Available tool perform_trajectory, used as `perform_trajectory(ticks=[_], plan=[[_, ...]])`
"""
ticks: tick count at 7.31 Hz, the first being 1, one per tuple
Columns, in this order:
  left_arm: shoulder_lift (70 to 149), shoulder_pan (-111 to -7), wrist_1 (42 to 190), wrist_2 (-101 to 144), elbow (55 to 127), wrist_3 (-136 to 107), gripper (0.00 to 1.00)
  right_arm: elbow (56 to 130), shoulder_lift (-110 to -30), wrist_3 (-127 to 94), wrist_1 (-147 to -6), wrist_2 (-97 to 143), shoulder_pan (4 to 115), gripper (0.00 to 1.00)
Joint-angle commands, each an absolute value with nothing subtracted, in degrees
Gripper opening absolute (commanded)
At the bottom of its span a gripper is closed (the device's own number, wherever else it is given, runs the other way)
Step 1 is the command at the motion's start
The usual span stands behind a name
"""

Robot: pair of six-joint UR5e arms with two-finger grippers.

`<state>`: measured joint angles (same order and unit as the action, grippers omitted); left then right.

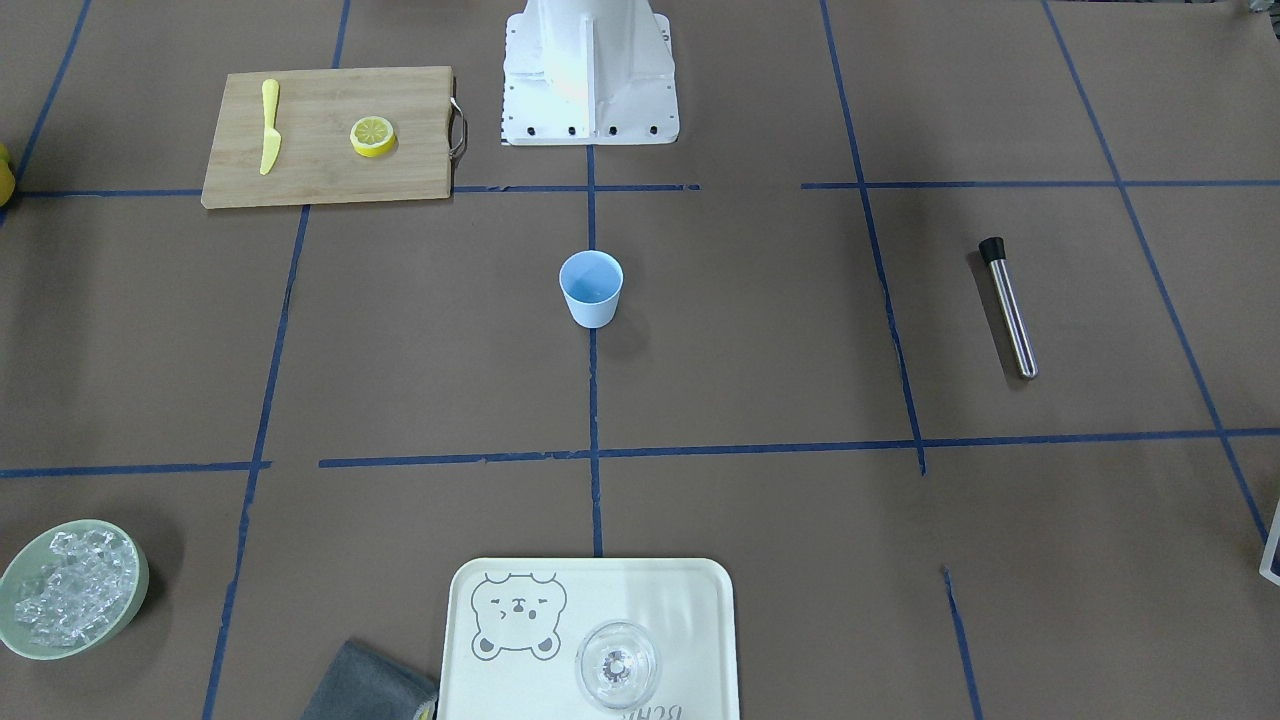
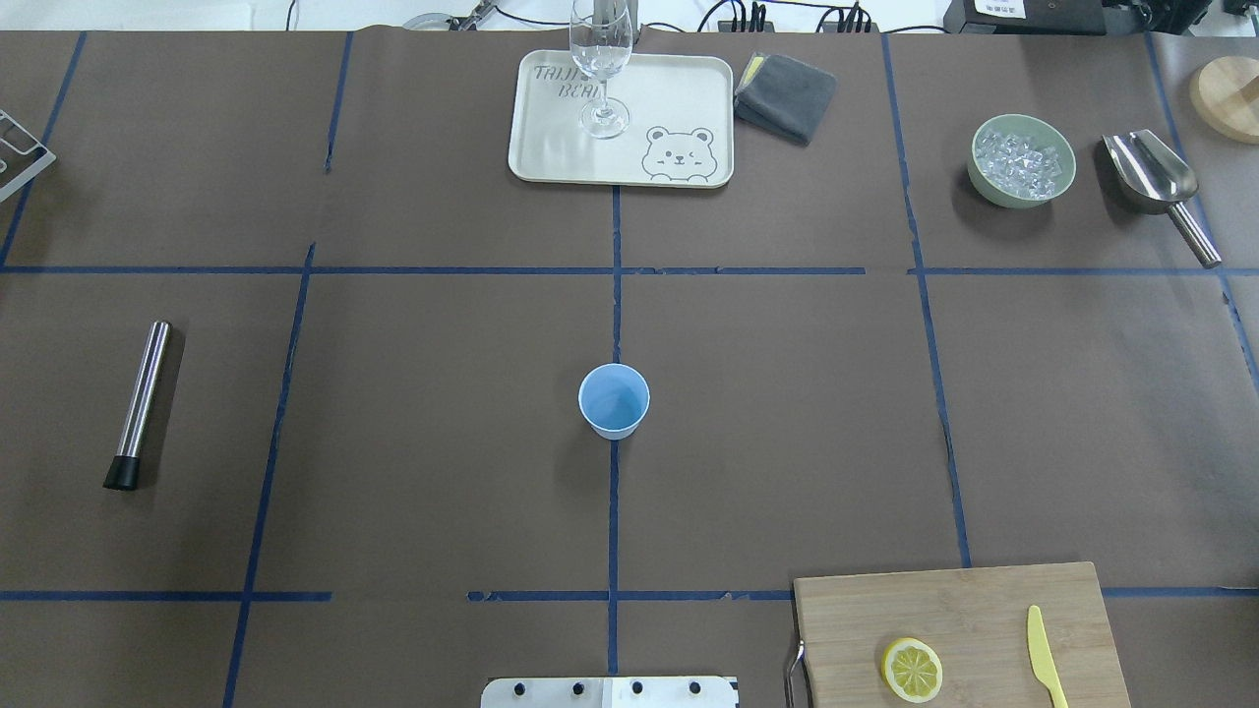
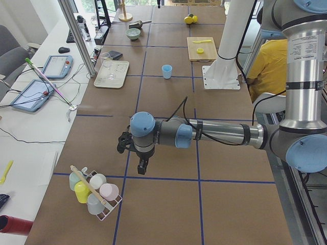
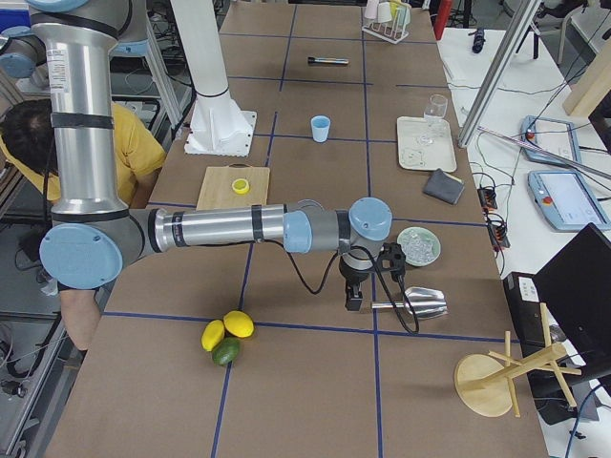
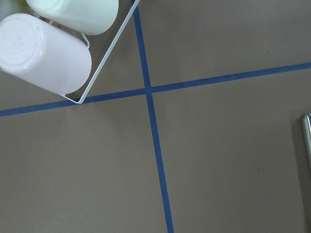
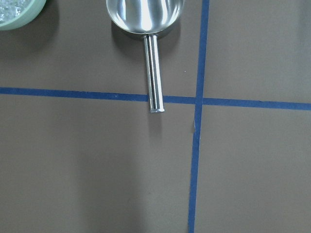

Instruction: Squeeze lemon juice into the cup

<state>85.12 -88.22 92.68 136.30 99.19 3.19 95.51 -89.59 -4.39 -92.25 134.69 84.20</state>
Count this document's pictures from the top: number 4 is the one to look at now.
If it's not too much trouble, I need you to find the white cup rack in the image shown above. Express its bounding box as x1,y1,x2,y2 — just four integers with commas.
361,0,411,44

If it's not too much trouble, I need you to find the green bowl of ice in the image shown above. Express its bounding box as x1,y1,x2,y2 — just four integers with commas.
397,227,441,267

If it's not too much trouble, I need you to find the black monitor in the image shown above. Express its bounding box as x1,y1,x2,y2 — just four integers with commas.
534,223,611,360

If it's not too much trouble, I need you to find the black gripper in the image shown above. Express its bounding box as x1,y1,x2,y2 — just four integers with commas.
339,254,373,312

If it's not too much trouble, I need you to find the near blue teach pendant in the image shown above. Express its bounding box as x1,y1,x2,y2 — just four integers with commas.
527,171,610,232

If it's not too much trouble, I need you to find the light blue plastic cup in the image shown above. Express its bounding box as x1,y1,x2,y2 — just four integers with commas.
310,114,331,143

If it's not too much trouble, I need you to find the grey folded cloth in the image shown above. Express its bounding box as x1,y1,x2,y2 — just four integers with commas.
423,169,465,205

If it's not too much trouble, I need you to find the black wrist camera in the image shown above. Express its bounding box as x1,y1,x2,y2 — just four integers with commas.
378,242,406,282

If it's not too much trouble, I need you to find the cream bear tray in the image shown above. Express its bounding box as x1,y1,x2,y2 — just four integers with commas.
396,116,457,173

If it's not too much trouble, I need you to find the steel muddler with black tip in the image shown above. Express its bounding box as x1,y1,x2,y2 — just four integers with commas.
307,56,349,66

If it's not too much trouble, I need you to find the wooden cutting board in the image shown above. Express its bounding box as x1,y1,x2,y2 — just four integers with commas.
197,165,270,210

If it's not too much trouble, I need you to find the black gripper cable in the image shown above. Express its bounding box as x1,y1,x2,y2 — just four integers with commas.
260,238,421,335

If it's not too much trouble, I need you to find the aluminium frame post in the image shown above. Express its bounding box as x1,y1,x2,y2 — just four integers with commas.
457,0,540,148

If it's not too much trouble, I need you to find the person in yellow shirt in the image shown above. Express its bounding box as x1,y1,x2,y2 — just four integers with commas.
0,98,167,352

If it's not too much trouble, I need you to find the wooden mug tree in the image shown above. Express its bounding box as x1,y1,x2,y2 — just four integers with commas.
453,302,581,417

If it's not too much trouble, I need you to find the steel ice scoop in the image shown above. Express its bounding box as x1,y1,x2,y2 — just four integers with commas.
361,286,448,320

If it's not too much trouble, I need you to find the far blue teach pendant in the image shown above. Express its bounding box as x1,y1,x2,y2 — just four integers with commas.
521,115,581,167

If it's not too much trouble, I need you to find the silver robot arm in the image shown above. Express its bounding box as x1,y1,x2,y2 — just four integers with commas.
29,1,405,311
1,26,49,90

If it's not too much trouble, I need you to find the yellow whole lemon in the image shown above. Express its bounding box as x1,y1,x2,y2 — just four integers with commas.
200,320,225,352
222,310,255,338

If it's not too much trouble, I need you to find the clear wine glass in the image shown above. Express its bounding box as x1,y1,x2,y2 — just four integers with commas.
423,94,448,132

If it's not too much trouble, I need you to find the blue teach pendant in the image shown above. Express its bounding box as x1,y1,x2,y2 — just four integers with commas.
521,115,581,167
527,171,610,232

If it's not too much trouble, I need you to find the orange black usb hub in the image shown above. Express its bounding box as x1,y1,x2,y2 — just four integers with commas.
477,186,510,252

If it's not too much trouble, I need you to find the yellow lemon slice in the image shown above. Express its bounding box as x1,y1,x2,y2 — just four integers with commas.
231,177,250,195

